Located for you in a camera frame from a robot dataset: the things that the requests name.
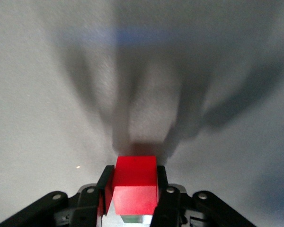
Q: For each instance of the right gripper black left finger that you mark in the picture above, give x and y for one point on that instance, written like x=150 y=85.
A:
x=104 y=189

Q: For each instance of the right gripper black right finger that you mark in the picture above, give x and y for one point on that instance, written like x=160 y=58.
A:
x=166 y=203

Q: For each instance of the small red cube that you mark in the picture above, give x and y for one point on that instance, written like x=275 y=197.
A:
x=135 y=184

